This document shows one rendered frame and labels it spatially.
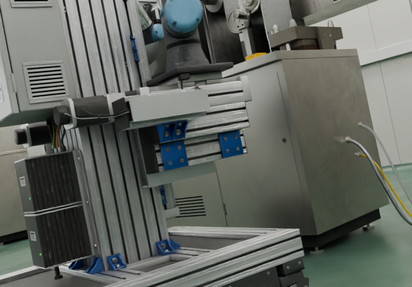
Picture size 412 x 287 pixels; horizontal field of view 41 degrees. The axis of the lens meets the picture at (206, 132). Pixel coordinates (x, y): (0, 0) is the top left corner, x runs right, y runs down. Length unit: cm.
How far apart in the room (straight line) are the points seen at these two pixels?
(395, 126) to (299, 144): 311
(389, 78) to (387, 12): 60
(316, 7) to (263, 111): 78
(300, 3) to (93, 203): 172
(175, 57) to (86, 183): 50
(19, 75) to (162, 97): 44
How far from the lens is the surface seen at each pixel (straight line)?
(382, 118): 545
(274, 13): 286
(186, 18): 171
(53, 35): 180
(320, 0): 298
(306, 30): 268
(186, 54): 182
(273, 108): 241
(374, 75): 546
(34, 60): 176
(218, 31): 308
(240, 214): 264
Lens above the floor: 54
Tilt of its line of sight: 2 degrees up
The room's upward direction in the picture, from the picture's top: 11 degrees counter-clockwise
